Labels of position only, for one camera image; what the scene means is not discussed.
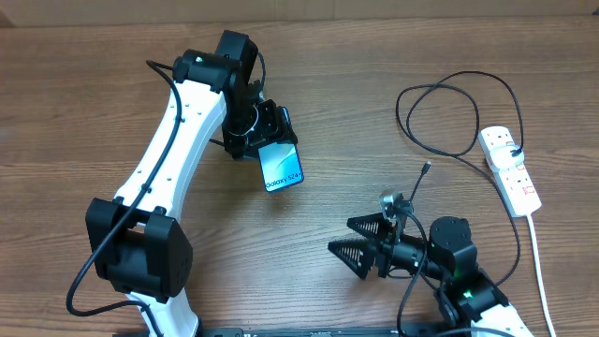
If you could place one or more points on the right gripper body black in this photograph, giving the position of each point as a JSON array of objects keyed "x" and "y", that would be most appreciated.
[{"x": 385, "y": 249}]

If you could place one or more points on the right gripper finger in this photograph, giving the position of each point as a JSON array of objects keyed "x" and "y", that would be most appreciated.
[
  {"x": 372, "y": 226},
  {"x": 357, "y": 255}
]

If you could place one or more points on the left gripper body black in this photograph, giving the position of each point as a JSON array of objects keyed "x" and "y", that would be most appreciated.
[{"x": 267, "y": 126}]

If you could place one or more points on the Samsung Galaxy smartphone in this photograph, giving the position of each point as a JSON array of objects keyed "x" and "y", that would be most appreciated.
[{"x": 280, "y": 165}]

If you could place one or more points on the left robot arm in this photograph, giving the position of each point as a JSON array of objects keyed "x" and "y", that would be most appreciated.
[{"x": 137, "y": 241}]

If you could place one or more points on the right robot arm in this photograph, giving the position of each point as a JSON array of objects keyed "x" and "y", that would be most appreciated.
[{"x": 470, "y": 303}]

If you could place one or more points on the white USB charger plug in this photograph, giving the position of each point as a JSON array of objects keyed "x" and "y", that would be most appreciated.
[{"x": 506, "y": 157}]

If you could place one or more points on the white power strip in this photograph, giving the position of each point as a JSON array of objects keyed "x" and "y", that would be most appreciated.
[{"x": 515, "y": 183}]

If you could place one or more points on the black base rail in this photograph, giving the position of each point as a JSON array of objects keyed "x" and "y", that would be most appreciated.
[{"x": 410, "y": 328}]

